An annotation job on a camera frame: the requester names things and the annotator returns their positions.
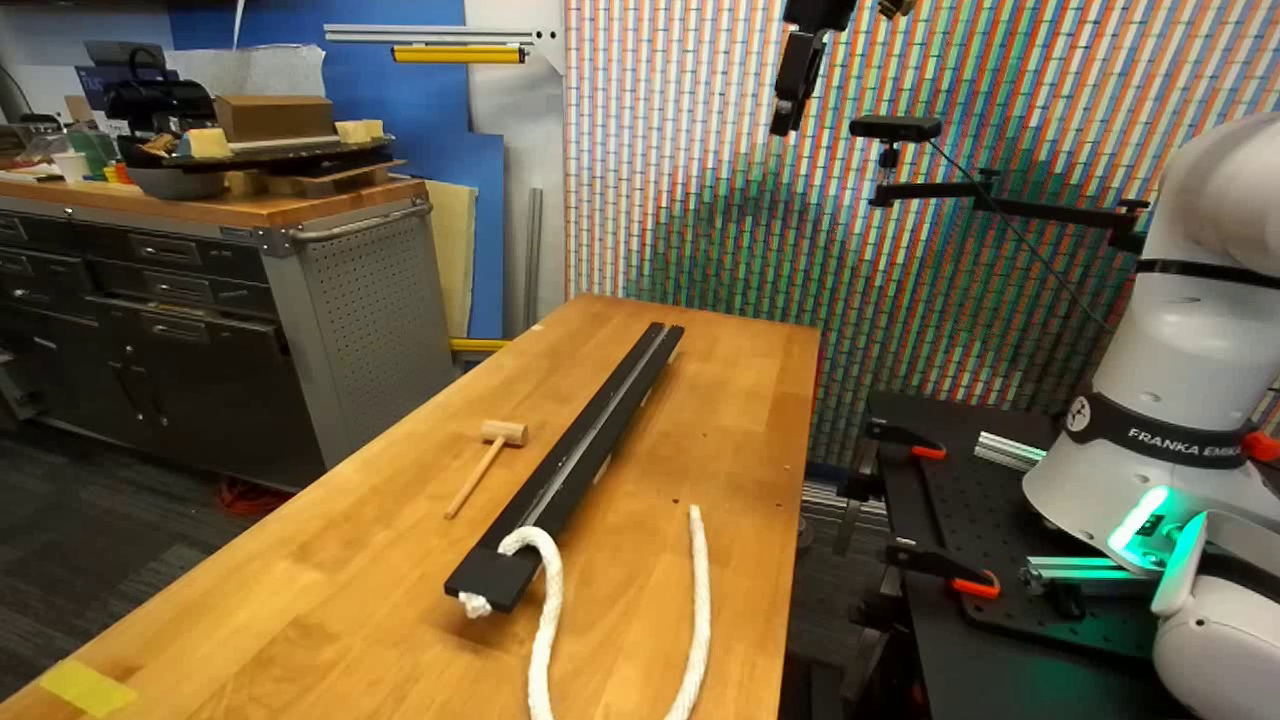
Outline orange handled clamp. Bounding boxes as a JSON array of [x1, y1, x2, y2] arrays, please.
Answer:
[[884, 536, 1004, 605], [863, 416, 950, 462]]

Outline silver aluminium bar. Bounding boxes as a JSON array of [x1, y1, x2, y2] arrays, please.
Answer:
[[324, 22, 559, 45]]

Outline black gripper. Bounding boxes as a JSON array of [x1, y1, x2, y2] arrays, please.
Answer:
[[770, 0, 858, 136]]

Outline small wooden mallet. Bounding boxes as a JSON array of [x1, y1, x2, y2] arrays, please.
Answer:
[[443, 418, 530, 519]]

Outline grey metal tool cabinet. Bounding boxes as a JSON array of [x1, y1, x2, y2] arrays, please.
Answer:
[[0, 181, 458, 489]]

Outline white braided rope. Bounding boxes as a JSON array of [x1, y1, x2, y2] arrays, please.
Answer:
[[458, 500, 717, 720]]

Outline long black rail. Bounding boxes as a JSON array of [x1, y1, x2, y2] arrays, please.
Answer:
[[443, 324, 683, 610]]

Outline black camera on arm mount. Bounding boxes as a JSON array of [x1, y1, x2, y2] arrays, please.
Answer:
[[849, 115, 1143, 252]]

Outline yellow tape patch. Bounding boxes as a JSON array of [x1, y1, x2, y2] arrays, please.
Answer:
[[42, 660, 138, 720]]

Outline orange handled clamp upper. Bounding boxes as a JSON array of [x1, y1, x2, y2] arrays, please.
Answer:
[[863, 416, 950, 462]]

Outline yellow spirit level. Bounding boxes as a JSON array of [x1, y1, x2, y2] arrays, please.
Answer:
[[394, 45, 525, 63]]

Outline black optical breadboard base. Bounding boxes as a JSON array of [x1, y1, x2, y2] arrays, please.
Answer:
[[863, 386, 1280, 720]]

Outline brown cardboard box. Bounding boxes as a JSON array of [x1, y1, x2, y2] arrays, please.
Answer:
[[218, 94, 331, 138]]

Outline orange handled clamp lower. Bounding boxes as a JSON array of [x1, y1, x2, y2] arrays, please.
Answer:
[[884, 536, 1004, 605]]

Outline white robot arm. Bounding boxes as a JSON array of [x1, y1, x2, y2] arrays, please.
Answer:
[[1019, 111, 1280, 720]]

